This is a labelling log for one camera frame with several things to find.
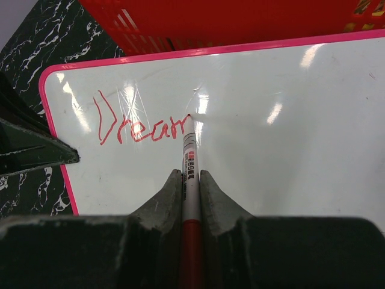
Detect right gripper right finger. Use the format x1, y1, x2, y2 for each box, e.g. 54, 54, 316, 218
200, 170, 384, 288

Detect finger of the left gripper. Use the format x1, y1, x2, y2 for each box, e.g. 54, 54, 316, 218
1, 73, 80, 175

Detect red whiteboard marker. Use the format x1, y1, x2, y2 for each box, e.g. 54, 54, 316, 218
179, 114, 205, 288

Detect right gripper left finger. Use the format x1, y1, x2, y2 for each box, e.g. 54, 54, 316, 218
1, 170, 182, 288

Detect pink framed whiteboard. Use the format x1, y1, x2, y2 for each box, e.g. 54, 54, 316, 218
39, 30, 384, 225

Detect red plastic shopping basket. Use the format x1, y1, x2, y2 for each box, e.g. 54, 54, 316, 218
81, 0, 384, 55

